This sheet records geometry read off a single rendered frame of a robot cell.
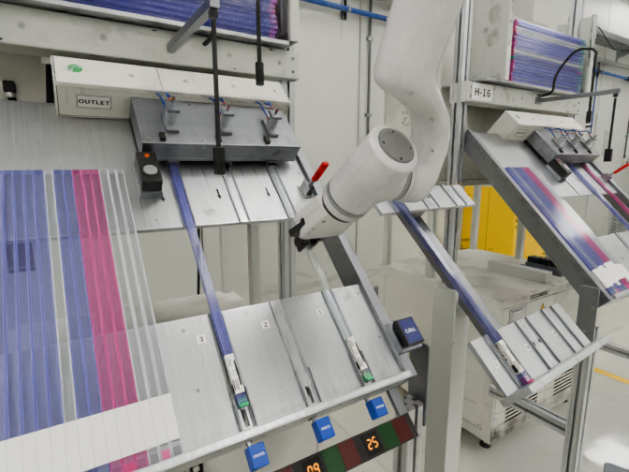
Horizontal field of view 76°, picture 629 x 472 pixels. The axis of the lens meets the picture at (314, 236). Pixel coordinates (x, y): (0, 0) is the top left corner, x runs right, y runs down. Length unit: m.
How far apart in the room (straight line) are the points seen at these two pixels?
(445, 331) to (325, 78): 2.28
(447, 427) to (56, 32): 1.17
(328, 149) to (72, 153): 2.24
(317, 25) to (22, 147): 2.39
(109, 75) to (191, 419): 0.66
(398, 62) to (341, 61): 2.49
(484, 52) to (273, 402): 1.45
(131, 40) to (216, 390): 0.72
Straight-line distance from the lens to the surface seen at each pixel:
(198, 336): 0.67
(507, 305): 1.60
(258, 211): 0.85
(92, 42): 0.99
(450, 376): 1.02
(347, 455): 0.70
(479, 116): 1.89
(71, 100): 0.94
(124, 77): 0.95
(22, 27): 0.99
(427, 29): 0.59
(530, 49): 1.83
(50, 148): 0.89
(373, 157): 0.58
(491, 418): 1.76
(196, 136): 0.87
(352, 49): 3.16
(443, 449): 1.13
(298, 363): 0.70
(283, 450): 1.13
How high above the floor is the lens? 1.10
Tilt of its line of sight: 10 degrees down
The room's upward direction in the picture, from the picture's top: straight up
